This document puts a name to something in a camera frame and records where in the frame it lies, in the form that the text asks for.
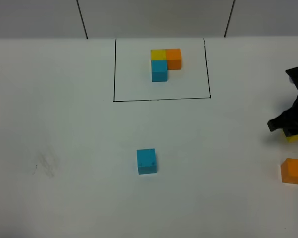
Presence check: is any template orange block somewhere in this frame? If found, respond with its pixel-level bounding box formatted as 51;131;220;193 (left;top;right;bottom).
166;48;182;70

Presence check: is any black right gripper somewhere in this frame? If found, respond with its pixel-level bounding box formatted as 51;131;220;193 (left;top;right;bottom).
267;67;298;136

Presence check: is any template blue block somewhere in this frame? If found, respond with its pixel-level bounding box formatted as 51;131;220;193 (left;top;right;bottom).
151;60;168;82

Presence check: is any template yellow block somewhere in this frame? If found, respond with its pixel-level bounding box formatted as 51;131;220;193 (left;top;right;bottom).
150;49;167;61

